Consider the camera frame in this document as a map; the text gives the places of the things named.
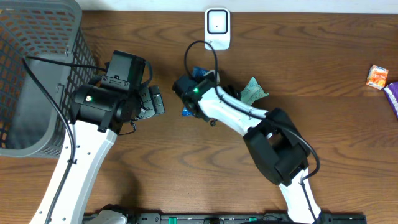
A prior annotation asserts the teal white snack packet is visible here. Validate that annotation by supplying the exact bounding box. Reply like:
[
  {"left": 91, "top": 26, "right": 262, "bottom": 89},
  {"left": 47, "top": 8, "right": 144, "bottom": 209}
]
[{"left": 241, "top": 77, "right": 269, "bottom": 106}]

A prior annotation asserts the blue snack wrapper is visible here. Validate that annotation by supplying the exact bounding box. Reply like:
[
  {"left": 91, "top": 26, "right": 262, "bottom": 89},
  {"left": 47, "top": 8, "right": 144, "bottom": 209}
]
[{"left": 182, "top": 67, "right": 209, "bottom": 116}]

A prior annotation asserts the orange Kleenex tissue pack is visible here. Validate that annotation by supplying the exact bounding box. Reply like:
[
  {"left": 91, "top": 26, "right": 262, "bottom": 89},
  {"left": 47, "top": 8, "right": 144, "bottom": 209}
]
[{"left": 366, "top": 65, "right": 389, "bottom": 90}]

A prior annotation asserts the red purple snack bag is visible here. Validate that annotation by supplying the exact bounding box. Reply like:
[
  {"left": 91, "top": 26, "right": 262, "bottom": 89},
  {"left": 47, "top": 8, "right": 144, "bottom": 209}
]
[{"left": 383, "top": 82, "right": 398, "bottom": 118}]

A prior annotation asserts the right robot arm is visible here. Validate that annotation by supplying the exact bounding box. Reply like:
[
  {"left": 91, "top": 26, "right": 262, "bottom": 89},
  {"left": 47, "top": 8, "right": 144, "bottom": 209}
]
[{"left": 172, "top": 75, "right": 321, "bottom": 223}]

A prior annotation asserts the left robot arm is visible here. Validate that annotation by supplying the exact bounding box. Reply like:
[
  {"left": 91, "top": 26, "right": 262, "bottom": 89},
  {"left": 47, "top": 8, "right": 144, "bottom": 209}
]
[{"left": 31, "top": 50, "right": 165, "bottom": 223}]

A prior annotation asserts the grey plastic mesh basket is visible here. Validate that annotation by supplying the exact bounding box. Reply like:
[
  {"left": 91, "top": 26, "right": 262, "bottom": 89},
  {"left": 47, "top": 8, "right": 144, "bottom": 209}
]
[{"left": 1, "top": 0, "right": 97, "bottom": 158}]

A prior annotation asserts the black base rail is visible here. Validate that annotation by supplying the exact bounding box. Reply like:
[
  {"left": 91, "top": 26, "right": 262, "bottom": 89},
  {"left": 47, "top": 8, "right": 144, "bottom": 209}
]
[{"left": 82, "top": 212, "right": 368, "bottom": 224}]

